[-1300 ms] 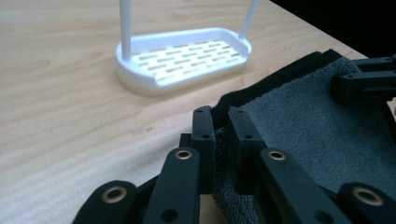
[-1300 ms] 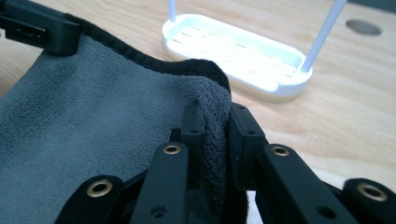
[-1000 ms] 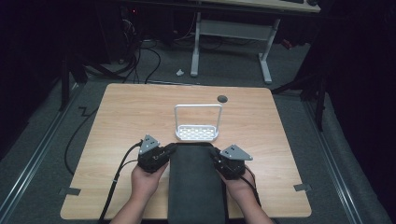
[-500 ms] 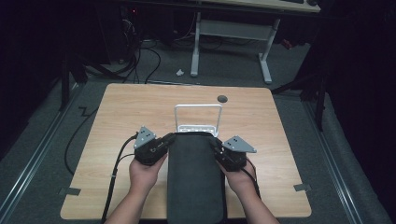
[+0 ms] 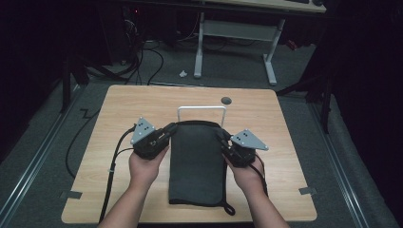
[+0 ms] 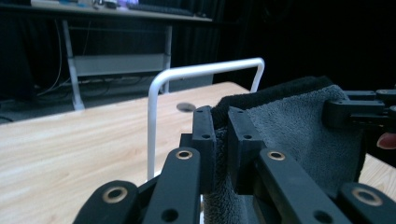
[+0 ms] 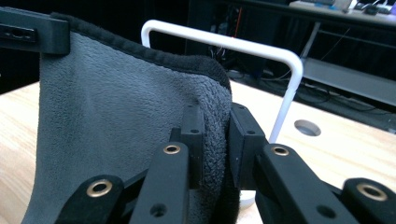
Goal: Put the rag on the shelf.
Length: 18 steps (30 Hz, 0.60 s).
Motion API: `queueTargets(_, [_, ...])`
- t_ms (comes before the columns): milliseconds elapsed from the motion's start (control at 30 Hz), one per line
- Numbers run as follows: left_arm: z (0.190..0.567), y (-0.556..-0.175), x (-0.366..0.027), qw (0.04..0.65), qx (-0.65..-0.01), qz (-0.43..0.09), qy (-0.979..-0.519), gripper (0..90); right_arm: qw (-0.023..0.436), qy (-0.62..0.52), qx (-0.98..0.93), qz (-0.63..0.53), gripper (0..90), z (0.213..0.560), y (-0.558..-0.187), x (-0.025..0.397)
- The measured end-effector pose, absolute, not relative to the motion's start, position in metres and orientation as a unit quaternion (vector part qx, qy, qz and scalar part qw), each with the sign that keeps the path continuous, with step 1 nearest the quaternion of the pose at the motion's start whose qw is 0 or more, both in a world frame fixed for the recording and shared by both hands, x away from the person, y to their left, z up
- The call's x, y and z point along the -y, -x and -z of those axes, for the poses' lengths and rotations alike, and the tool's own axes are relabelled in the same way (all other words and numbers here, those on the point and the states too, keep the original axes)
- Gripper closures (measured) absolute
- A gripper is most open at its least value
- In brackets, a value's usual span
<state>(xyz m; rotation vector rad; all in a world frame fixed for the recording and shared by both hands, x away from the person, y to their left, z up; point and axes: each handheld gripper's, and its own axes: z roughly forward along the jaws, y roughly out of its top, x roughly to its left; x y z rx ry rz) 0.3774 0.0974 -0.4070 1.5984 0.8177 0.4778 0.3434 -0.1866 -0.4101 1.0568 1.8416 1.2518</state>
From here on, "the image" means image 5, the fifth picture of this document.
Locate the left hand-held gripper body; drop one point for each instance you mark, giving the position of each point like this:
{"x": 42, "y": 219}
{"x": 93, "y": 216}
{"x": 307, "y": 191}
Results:
{"x": 147, "y": 142}

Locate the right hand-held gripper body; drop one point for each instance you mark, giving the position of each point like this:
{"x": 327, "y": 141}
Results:
{"x": 242, "y": 148}

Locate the white towel rack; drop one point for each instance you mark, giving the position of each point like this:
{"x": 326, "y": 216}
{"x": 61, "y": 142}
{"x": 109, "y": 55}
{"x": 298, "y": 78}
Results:
{"x": 202, "y": 108}

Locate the dark grey cloth bag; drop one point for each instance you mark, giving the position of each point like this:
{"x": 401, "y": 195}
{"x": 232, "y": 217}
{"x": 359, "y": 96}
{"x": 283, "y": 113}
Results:
{"x": 196, "y": 164}

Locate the person's left hand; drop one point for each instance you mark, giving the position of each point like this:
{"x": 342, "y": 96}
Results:
{"x": 144, "y": 171}

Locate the person's right hand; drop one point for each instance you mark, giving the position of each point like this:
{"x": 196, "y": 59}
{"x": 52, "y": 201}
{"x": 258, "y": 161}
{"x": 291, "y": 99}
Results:
{"x": 247, "y": 177}

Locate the round dark table grommet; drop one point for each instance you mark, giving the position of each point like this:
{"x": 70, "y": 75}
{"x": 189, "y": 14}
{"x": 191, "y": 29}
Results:
{"x": 226, "y": 101}

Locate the crumpled white paper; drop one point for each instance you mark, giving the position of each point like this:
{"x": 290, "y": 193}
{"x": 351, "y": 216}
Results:
{"x": 183, "y": 74}

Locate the grey tape strip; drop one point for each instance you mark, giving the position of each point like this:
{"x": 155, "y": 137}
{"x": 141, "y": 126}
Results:
{"x": 71, "y": 195}
{"x": 307, "y": 191}

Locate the black metal stand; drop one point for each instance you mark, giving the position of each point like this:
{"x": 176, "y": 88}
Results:
{"x": 324, "y": 104}
{"x": 66, "y": 85}

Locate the white-legged wooden desk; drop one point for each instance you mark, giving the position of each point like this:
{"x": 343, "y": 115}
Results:
{"x": 237, "y": 30}

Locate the metal floor rail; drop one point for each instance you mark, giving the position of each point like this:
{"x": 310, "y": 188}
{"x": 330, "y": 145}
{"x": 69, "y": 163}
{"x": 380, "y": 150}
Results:
{"x": 342, "y": 167}
{"x": 34, "y": 167}

